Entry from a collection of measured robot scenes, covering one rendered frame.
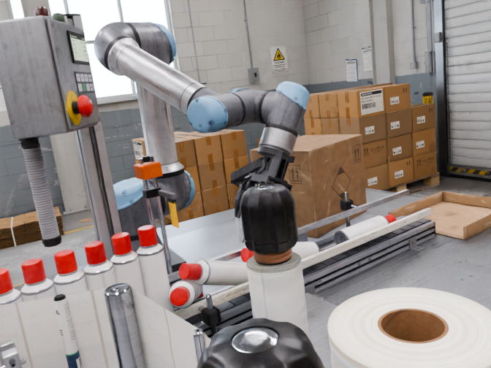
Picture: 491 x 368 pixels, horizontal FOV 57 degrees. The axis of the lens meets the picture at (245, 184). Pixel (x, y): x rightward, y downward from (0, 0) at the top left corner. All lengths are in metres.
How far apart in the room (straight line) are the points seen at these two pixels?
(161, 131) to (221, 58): 5.68
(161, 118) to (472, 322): 0.94
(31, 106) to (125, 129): 5.58
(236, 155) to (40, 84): 3.75
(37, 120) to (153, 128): 0.51
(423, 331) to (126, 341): 0.40
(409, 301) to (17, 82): 0.69
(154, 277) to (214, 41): 6.15
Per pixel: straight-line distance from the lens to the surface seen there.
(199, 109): 0.95
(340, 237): 1.23
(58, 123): 0.83
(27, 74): 0.84
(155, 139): 1.30
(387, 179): 4.78
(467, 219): 1.59
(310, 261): 1.10
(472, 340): 0.59
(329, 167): 1.43
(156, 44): 1.28
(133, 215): 1.23
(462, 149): 5.63
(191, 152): 4.28
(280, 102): 1.00
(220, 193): 4.45
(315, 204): 1.38
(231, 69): 6.99
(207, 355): 0.29
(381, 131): 4.65
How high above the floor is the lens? 1.33
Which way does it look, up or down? 12 degrees down
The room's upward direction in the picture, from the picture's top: 7 degrees counter-clockwise
